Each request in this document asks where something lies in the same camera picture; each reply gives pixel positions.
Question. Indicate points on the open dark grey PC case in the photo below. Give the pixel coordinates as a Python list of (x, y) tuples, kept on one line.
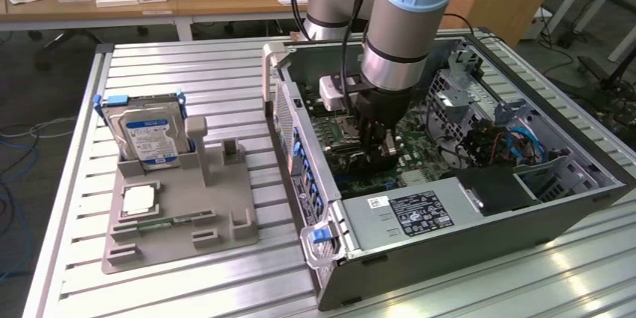
[(496, 258)]

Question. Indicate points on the green Dell motherboard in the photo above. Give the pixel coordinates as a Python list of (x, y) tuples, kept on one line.
[(421, 135)]

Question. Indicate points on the silver CPU socket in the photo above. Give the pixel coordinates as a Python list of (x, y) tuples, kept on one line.
[(345, 128)]

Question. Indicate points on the silver disk bay tray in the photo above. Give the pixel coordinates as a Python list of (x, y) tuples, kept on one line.
[(561, 176)]

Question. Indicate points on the silver CPU chip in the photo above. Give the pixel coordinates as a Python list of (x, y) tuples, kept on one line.
[(138, 202)]

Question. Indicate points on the grey parts rack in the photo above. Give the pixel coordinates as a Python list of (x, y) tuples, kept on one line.
[(198, 221)]

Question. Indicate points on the silver perforated drive cage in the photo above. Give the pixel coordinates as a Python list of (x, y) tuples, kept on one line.
[(457, 102)]

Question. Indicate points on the black floor stand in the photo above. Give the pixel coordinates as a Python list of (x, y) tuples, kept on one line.
[(596, 68)]

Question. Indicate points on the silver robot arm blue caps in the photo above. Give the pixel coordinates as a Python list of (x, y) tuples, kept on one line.
[(397, 35)]

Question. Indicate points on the green RAM stick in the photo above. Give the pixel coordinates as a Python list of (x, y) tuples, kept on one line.
[(158, 224)]

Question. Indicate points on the blue plastic case latch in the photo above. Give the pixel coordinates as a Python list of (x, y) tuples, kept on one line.
[(317, 238)]

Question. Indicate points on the hard disk with blue caddy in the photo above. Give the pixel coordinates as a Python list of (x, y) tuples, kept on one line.
[(144, 139)]

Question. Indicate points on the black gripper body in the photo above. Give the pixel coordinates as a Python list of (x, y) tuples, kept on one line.
[(382, 109)]

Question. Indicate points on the grey power supply unit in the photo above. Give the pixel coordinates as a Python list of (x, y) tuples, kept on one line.
[(372, 228)]

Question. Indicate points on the silver chipset heatsink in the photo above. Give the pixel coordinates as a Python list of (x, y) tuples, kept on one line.
[(414, 178)]

